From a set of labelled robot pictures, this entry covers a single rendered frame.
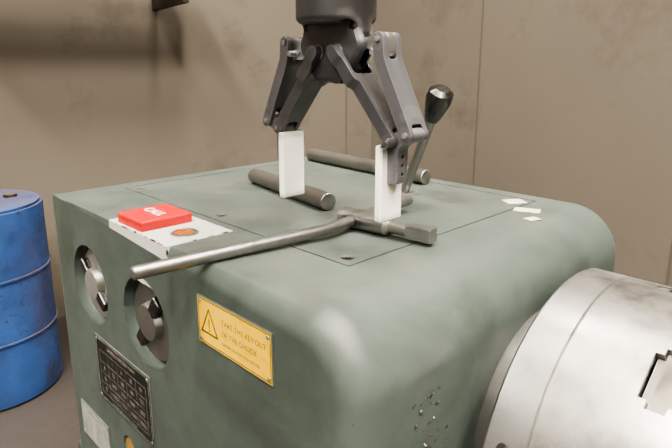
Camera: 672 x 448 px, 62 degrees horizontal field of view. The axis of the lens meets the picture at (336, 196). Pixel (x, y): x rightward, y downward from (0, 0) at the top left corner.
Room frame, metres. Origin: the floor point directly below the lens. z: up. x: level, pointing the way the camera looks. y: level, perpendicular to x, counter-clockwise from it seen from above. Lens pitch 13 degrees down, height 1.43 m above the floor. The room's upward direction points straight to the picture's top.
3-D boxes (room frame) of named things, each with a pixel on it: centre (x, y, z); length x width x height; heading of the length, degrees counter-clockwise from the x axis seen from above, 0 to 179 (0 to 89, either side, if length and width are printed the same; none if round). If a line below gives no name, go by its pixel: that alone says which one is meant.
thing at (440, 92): (0.68, -0.12, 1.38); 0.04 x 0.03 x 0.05; 44
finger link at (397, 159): (0.48, -0.06, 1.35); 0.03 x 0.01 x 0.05; 44
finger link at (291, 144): (0.59, 0.05, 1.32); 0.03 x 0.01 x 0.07; 134
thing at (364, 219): (0.55, -0.05, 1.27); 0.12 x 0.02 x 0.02; 49
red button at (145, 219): (0.60, 0.20, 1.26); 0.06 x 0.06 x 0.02; 44
